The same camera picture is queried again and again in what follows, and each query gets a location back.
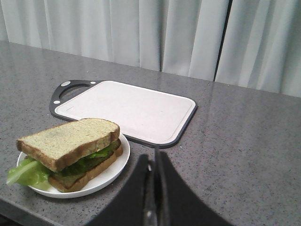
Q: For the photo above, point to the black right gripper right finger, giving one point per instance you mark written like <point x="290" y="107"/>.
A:
<point x="177" y="205"/>

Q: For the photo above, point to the white curtain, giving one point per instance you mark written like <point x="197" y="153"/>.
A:
<point x="249" y="43"/>

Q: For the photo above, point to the white cutting board black rim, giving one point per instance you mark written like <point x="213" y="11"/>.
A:
<point x="145" y="116"/>

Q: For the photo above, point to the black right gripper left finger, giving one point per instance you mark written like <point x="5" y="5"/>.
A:
<point x="135" y="204"/>

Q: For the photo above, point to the bread slice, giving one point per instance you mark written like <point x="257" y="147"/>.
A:
<point x="61" y="146"/>
<point x="76" y="176"/>

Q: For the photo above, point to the green lettuce leaf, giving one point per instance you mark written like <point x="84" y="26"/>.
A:
<point x="29" y="172"/>

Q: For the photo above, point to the white round plate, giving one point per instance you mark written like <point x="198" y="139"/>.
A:
<point x="96" y="184"/>

